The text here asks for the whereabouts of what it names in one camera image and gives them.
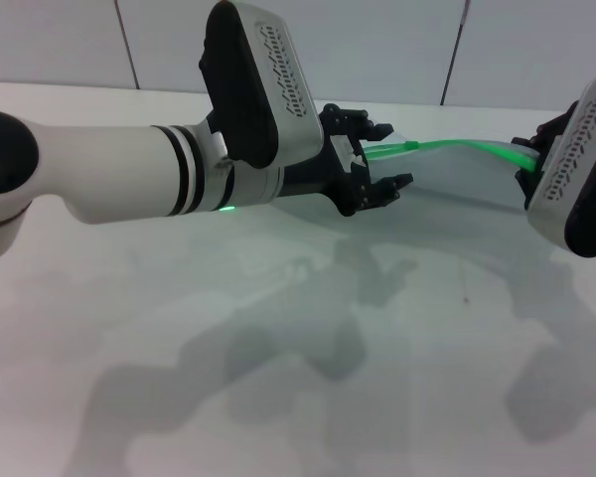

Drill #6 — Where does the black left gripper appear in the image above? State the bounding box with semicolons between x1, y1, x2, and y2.
277;102;415;218

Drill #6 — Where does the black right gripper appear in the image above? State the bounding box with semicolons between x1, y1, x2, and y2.
510;101;580;210

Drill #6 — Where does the clear green-zip document bag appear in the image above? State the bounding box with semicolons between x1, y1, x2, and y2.
360;140;545;225

